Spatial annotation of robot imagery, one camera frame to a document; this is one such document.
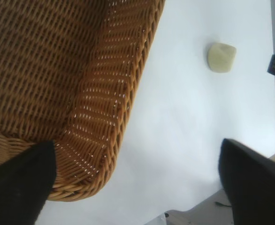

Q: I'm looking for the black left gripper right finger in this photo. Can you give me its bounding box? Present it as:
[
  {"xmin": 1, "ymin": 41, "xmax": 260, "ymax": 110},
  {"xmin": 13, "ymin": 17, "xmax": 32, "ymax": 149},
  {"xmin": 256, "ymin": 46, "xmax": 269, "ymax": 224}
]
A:
[{"xmin": 218, "ymin": 138, "xmax": 275, "ymax": 225}]

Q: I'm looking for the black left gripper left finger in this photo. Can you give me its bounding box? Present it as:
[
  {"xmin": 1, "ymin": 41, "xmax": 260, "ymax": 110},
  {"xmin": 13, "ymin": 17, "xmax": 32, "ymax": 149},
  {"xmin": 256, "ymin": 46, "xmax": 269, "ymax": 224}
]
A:
[{"xmin": 0, "ymin": 140, "xmax": 58, "ymax": 225}]

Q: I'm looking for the pale yellow egg yolk pastry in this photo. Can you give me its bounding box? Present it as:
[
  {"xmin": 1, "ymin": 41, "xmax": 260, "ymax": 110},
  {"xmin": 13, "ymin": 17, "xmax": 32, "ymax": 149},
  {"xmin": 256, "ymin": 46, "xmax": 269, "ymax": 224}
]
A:
[{"xmin": 207, "ymin": 42, "xmax": 237, "ymax": 73}]

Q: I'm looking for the brown woven wicker basket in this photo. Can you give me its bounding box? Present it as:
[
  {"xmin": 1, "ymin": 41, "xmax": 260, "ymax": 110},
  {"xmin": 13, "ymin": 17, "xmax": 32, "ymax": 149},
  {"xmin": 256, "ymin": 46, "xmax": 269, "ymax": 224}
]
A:
[{"xmin": 0, "ymin": 0, "xmax": 166, "ymax": 203}]

